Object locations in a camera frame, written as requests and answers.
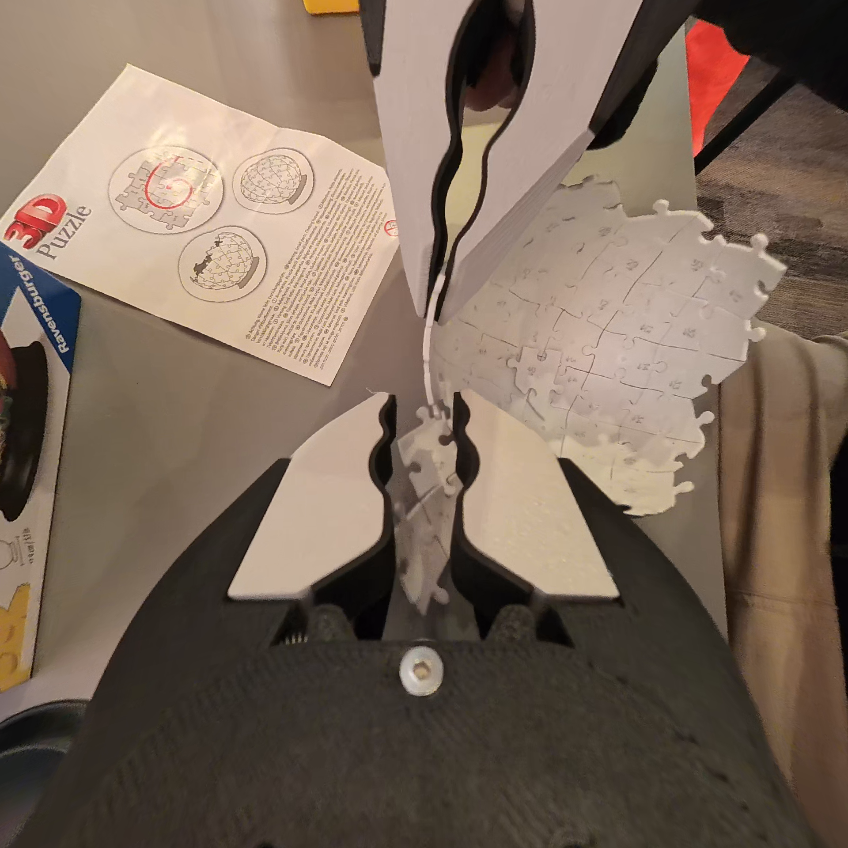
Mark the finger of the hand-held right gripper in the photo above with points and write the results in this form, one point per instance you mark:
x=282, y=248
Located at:
x=570, y=66
x=414, y=132

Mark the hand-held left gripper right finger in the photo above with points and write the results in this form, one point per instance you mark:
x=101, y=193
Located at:
x=536, y=530

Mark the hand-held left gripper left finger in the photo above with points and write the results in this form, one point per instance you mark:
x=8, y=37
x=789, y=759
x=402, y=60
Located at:
x=311, y=523

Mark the partly built puzzle ball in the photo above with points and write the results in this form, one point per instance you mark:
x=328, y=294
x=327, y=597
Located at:
x=629, y=344

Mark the person's right forearm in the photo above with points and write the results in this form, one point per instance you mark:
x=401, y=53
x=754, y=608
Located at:
x=782, y=40

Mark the blue puzzle box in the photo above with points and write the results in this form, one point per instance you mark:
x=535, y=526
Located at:
x=33, y=397

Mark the black round ball stand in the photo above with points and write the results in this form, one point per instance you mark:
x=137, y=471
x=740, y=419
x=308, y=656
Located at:
x=33, y=725

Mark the red fabric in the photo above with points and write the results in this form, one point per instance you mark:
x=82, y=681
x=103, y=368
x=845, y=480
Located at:
x=715, y=73

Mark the yellow plastic bin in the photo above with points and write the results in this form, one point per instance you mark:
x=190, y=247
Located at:
x=331, y=5

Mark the white instruction leaflet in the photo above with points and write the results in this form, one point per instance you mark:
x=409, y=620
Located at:
x=298, y=252

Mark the person's tan trousers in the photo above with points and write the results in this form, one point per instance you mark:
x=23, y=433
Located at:
x=782, y=596

